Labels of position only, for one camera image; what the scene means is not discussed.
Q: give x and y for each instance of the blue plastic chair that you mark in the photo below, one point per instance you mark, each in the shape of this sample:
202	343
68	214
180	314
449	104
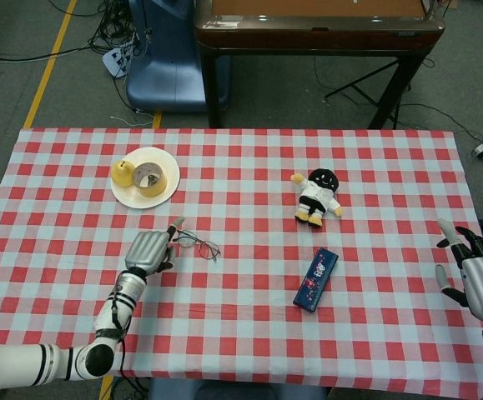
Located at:
166	75

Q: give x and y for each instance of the dark blue printed box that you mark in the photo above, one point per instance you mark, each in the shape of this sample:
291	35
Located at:
316	279

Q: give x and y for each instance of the wire-frame eyeglasses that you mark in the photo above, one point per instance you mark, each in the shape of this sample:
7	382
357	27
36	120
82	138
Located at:
207	250

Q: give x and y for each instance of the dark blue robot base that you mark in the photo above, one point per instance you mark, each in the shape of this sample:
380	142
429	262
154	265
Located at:
232	391

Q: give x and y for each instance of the red white checkered tablecloth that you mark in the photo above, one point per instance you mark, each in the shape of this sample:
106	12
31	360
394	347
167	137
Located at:
266	333

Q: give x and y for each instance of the cream round plate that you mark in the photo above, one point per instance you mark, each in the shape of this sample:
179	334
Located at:
141	200

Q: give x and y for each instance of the black headed plush doll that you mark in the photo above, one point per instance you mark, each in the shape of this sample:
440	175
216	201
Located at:
318	196

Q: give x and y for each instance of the yellow tape roll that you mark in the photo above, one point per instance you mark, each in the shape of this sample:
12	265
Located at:
157	187

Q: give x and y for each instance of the dark brown wooden table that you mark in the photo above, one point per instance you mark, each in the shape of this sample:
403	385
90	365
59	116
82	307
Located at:
308	37

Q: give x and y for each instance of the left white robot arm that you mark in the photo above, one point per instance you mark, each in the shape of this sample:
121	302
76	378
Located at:
57	362

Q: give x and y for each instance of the white power strip with plugs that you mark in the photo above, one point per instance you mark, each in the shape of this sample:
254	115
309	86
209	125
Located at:
114	60

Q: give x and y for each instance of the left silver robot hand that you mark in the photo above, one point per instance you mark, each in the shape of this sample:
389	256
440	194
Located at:
147	252

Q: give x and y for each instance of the yellow pear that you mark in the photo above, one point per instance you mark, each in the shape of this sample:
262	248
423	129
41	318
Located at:
122	175

